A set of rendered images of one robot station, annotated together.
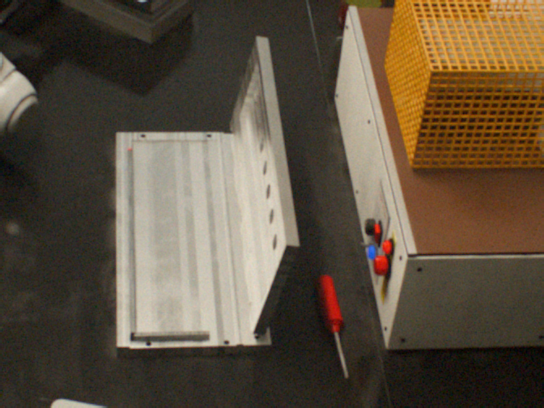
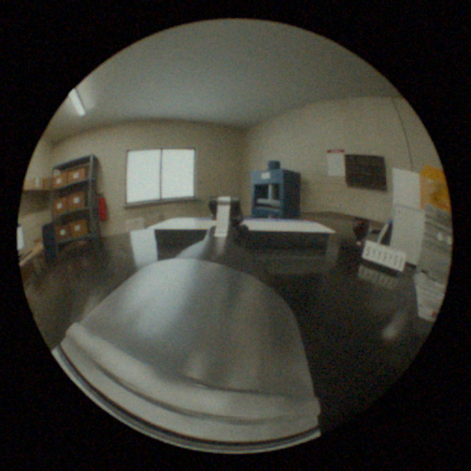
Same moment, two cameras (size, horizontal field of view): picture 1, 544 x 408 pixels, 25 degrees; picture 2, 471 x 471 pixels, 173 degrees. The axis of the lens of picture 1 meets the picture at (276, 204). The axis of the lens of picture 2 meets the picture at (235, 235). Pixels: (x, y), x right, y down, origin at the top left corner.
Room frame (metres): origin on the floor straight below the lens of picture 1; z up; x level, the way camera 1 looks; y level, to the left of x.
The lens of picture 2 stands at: (1.57, 0.55, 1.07)
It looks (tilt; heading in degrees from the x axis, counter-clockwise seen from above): 15 degrees down; 337
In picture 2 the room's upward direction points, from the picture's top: straight up
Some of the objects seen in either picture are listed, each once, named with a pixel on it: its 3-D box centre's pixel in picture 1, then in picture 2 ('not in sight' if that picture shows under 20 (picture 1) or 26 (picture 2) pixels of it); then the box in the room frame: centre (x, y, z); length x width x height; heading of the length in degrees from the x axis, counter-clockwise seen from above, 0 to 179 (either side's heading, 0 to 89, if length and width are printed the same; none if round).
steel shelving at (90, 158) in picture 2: not in sight; (74, 215); (4.15, 2.57, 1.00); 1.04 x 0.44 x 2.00; 100
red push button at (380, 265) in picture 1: (381, 265); not in sight; (1.17, -0.15, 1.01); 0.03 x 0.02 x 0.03; 10
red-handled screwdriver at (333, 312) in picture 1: (334, 327); not in sight; (1.13, -0.10, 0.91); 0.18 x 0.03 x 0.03; 13
